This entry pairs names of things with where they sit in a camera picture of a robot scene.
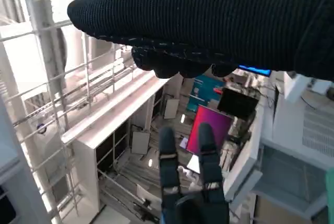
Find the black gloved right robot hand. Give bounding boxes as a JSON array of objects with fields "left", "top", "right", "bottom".
[{"left": 67, "top": 0, "right": 334, "bottom": 81}]

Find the teal poster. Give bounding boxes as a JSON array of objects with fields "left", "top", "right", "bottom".
[{"left": 186, "top": 75, "right": 225, "bottom": 113}]

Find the black monitor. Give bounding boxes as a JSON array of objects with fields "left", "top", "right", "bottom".
[{"left": 217, "top": 87, "right": 260, "bottom": 119}]

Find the purple red monitor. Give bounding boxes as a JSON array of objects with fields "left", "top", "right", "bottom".
[{"left": 186, "top": 104, "right": 233, "bottom": 156}]

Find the small white tablet screen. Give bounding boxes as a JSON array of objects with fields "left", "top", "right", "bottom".
[{"left": 186, "top": 154, "right": 202, "bottom": 174}]

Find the white cabinet with mesh panel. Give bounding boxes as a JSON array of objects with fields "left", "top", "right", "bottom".
[{"left": 260, "top": 71, "right": 334, "bottom": 157}]

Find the metal railing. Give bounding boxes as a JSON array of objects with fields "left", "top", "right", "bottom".
[{"left": 0, "top": 0, "right": 137, "bottom": 224}]

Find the white cabinet with glass door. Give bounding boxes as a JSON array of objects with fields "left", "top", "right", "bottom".
[{"left": 223, "top": 139, "right": 328, "bottom": 224}]

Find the white shelving unit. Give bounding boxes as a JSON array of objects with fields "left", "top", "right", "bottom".
[{"left": 61, "top": 77, "right": 168, "bottom": 221}]

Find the green cutting mat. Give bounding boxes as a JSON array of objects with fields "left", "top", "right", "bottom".
[{"left": 324, "top": 168, "right": 334, "bottom": 204}]

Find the large wall display screen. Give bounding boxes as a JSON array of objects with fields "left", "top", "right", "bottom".
[{"left": 237, "top": 64, "right": 272, "bottom": 77}]

